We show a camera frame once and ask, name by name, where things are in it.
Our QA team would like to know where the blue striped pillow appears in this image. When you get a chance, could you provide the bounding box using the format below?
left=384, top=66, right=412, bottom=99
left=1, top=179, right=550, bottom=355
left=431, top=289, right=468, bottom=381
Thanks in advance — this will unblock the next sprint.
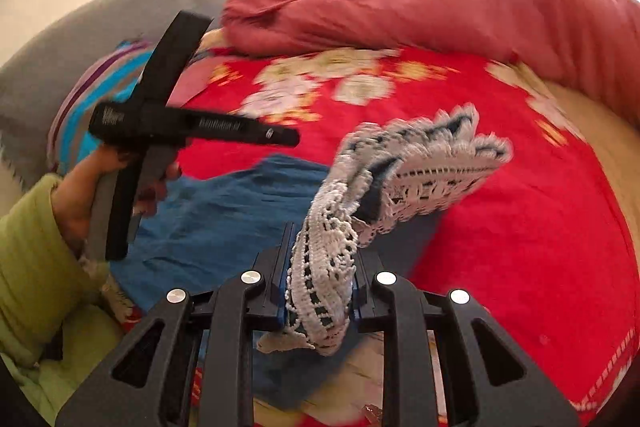
left=47, top=40, right=155, bottom=176

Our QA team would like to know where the pink pillow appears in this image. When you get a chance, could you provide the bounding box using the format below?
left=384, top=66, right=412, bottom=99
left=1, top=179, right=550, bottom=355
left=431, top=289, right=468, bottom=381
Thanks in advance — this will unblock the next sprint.
left=167, top=56, right=226, bottom=107

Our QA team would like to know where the left hand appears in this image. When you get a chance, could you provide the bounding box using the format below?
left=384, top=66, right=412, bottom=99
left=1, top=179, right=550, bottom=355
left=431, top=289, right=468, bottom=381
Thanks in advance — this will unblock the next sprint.
left=49, top=143, right=184, bottom=256

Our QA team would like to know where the beige bed sheet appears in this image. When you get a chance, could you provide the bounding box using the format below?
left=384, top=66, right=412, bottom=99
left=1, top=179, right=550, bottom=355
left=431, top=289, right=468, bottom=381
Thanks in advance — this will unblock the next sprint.
left=544, top=80, right=640, bottom=255

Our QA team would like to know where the red floral blanket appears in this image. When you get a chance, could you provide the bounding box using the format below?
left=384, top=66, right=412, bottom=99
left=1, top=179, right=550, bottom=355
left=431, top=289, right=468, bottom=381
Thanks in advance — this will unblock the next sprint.
left=124, top=45, right=640, bottom=427

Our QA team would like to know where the dusty red rolled duvet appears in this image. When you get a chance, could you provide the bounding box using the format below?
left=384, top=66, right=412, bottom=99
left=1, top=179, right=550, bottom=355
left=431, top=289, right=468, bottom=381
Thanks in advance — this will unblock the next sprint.
left=221, top=0, right=639, bottom=124

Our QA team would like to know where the grey quilted headboard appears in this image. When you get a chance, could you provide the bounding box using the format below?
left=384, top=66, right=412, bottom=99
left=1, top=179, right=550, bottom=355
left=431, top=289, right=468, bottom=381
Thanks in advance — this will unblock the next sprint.
left=1, top=0, right=226, bottom=190

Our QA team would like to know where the green sleeve left forearm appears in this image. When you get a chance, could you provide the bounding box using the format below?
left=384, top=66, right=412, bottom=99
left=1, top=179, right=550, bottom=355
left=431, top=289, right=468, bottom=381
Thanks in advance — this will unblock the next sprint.
left=0, top=174, right=122, bottom=425

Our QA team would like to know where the blue denim pant lace hem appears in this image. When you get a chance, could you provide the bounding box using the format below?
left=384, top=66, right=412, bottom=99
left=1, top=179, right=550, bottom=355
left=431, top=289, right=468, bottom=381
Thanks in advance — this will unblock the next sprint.
left=106, top=102, right=516, bottom=413

